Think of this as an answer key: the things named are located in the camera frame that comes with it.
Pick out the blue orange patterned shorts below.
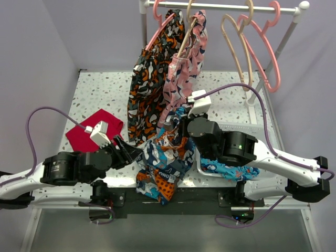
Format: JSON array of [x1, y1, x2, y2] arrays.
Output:
[[135, 107, 195, 205]]

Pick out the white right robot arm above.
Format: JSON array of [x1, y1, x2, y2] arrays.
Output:
[[181, 115, 330, 206]]

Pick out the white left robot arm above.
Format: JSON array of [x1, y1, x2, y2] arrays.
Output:
[[1, 136, 143, 209]]

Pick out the pink patterned shorts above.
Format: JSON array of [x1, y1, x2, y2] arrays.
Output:
[[157, 10, 208, 128]]

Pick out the black orange camouflage shorts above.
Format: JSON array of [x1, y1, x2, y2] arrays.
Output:
[[127, 9, 185, 146]]

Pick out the light blue shark shorts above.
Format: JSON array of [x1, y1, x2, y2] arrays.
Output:
[[200, 157, 260, 182]]

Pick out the wooden hanger with shorts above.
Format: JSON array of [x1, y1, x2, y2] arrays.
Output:
[[177, 0, 197, 58]]

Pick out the pink hanger left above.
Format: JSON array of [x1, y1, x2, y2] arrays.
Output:
[[145, 0, 174, 51]]

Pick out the empty pink hanger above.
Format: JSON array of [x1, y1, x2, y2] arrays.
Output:
[[237, 1, 281, 92]]

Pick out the empty wooden hanger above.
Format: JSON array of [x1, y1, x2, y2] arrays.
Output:
[[220, 0, 254, 87]]

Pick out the red folded cloth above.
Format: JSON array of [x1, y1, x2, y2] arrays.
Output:
[[66, 109, 123, 152]]

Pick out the white plastic basket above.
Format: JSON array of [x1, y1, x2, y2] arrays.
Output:
[[195, 122, 267, 181]]

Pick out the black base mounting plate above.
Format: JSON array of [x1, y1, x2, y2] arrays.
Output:
[[79, 186, 265, 218]]

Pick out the white clothes rack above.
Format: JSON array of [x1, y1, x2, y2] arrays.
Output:
[[139, 0, 310, 124]]

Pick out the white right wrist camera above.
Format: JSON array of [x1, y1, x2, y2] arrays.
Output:
[[186, 90, 212, 118]]

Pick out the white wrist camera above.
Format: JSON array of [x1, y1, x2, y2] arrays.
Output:
[[85, 121, 111, 148], [186, 90, 212, 118]]

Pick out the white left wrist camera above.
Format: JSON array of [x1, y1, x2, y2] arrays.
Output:
[[85, 121, 111, 148]]

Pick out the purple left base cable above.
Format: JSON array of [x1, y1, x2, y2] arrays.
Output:
[[89, 202, 116, 225]]

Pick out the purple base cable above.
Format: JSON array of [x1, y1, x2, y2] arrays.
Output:
[[89, 202, 116, 225], [215, 195, 288, 228]]

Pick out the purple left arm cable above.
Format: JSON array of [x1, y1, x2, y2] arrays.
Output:
[[0, 106, 87, 187]]

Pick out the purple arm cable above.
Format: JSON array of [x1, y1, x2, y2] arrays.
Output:
[[195, 83, 335, 181], [0, 106, 87, 187]]

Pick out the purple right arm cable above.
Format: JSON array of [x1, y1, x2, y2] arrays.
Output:
[[195, 83, 335, 181]]

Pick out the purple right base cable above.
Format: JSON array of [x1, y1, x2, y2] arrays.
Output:
[[215, 195, 288, 228]]

